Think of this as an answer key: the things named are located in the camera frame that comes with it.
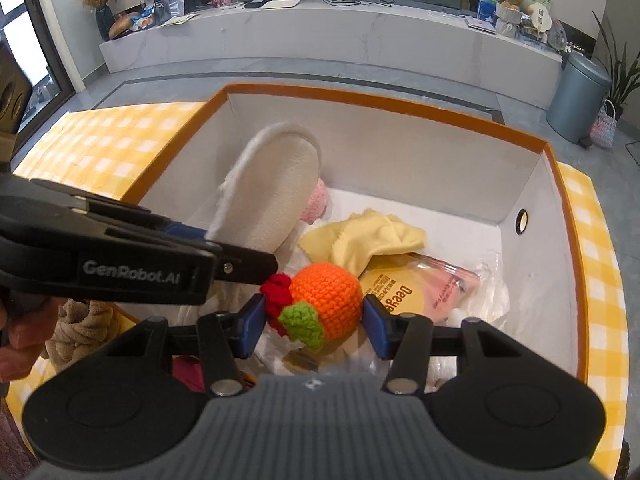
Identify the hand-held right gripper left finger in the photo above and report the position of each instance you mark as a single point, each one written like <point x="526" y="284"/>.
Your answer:
<point x="250" y="327"/>

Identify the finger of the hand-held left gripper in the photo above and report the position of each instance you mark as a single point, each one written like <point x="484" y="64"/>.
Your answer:
<point x="185" y="234"/>
<point x="250" y="266"/>

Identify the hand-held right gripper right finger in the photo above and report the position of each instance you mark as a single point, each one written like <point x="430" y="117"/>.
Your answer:
<point x="377" y="330"/>

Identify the pink and yellow pouch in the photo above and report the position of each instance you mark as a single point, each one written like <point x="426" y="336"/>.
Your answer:
<point x="425" y="290"/>

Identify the crochet orange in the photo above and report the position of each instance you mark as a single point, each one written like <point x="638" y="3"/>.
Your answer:
<point x="325" y="295"/>

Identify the orange storage box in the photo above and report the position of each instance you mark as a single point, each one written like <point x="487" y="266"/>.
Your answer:
<point x="400" y="160"/>

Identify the person's left hand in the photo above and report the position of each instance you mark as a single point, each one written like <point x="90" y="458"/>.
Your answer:
<point x="25" y="335"/>

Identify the pink cloth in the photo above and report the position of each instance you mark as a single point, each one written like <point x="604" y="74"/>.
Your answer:
<point x="187" y="372"/>

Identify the white slipper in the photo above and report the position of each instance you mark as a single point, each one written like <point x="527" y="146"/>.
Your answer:
<point x="270" y="185"/>

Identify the yellow cloth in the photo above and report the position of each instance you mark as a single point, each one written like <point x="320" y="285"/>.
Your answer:
<point x="360" y="240"/>

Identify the pink knitted toy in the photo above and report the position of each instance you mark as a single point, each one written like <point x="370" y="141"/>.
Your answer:
<point x="315" y="200"/>

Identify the purple rug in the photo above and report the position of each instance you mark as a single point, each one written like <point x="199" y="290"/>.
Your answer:
<point x="12" y="440"/>

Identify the black speaker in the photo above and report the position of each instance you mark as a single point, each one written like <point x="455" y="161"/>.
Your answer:
<point x="12" y="90"/>

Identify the paper sheets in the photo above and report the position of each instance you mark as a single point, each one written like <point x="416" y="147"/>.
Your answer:
<point x="177" y="20"/>

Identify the round bread loaf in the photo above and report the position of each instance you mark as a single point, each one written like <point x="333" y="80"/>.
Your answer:
<point x="121" y="25"/>

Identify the blue snack packets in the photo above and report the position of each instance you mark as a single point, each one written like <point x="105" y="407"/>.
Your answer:
<point x="146" y="19"/>

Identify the black device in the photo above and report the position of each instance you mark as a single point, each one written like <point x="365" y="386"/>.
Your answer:
<point x="254" y="4"/>

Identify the vase with dried flowers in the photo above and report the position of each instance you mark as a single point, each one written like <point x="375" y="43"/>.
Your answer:
<point x="100" y="5"/>

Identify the white television console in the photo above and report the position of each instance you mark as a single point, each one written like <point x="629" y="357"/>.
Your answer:
<point x="350" y="35"/>

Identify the glass door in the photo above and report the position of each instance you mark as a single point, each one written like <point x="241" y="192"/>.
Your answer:
<point x="20" y="5"/>

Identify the woven pink bag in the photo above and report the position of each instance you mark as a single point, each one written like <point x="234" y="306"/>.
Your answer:
<point x="603" y="127"/>

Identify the grey trash can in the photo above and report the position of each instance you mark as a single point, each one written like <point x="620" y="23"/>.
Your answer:
<point x="577" y="100"/>

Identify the teddy bear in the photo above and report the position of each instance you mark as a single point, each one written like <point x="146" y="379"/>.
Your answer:
<point x="512" y="2"/>

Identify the potted green plant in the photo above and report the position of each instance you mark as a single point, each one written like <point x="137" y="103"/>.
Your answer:
<point x="622" y="70"/>

